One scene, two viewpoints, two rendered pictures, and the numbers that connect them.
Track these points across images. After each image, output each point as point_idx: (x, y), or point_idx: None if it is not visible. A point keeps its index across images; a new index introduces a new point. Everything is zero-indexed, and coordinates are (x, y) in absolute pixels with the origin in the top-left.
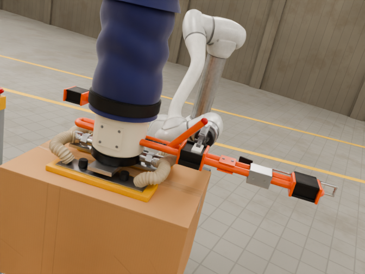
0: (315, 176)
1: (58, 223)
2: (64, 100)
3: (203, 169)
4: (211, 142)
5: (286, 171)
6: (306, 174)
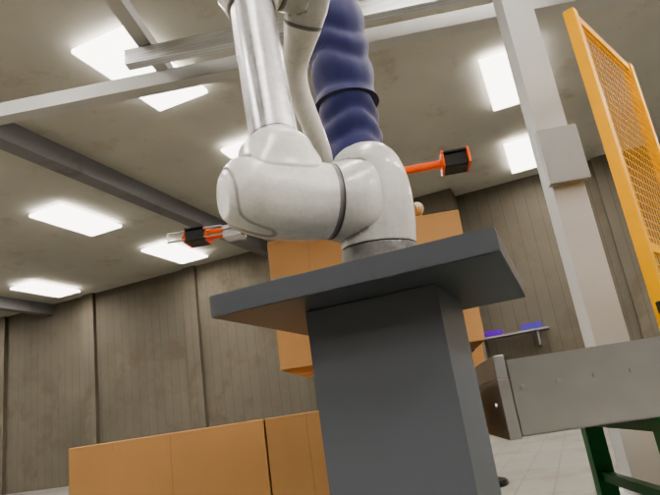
0: (185, 228)
1: None
2: (467, 172)
3: (276, 241)
4: None
5: (209, 226)
6: (192, 227)
